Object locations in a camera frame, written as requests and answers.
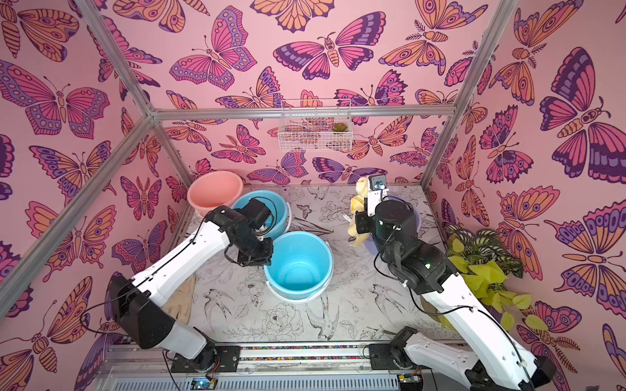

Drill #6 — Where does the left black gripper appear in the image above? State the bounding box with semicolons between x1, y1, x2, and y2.
235;231;275;267

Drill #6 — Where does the blue bucket white handle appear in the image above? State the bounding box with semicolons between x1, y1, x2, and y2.
232;190;292;239

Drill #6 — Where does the yellow microfiber cloth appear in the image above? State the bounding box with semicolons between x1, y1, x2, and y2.
347;177;370;248

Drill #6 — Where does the pink plastic bucket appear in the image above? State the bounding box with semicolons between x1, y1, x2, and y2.
187;171;244;216

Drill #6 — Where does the purple plastic bucket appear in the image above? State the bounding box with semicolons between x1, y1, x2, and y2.
365;196;421;255

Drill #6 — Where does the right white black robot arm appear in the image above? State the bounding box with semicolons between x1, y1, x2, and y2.
355;197;557;390

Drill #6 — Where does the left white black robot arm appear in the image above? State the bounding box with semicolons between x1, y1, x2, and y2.
109;198;278;371

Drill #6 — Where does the beige worn cloth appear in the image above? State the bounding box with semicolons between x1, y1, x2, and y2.
161;274;196;324

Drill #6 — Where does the green leafy potted plant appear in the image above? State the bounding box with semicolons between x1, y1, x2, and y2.
443;223;552;333

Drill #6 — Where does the small green succulent plant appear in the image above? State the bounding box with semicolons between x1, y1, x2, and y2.
332;123;349;133

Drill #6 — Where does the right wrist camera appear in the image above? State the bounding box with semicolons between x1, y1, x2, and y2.
366;174;388;217

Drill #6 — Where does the white wire wall basket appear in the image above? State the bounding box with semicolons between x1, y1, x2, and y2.
276;97;354;153

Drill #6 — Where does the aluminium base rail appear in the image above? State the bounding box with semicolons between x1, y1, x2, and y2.
88;341;476;390

